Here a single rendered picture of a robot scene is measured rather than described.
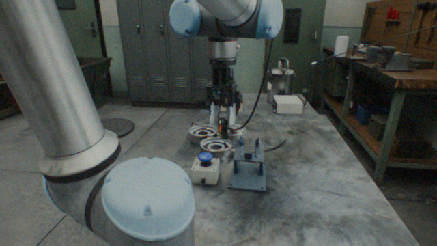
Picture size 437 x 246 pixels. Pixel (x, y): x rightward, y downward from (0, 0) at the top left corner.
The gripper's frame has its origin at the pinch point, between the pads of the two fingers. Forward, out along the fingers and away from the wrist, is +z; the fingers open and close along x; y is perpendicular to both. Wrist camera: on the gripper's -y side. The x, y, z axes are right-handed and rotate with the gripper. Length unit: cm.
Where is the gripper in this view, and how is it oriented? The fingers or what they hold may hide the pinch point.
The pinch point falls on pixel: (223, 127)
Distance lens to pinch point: 77.3
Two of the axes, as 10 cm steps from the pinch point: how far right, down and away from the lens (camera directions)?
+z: 0.0, 9.3, 3.6
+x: 9.9, 0.6, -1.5
